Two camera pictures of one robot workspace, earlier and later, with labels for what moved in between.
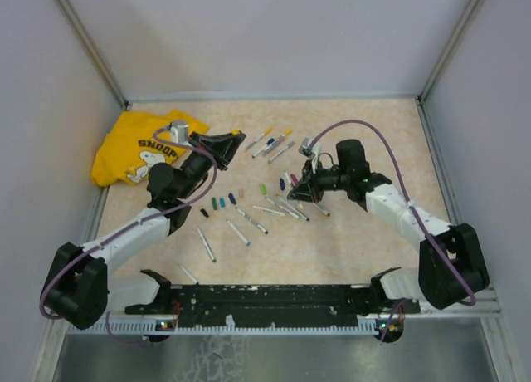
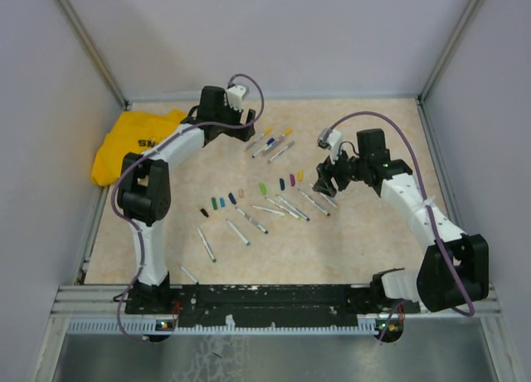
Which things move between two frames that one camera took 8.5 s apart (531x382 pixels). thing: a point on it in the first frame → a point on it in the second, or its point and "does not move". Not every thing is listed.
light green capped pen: x=279 y=213 does not move
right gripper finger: x=302 y=190 → x=324 y=183
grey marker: x=258 y=226 does not move
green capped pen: x=210 y=253 does not move
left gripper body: x=195 y=167 → x=231 y=115
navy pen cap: x=231 y=198 does not move
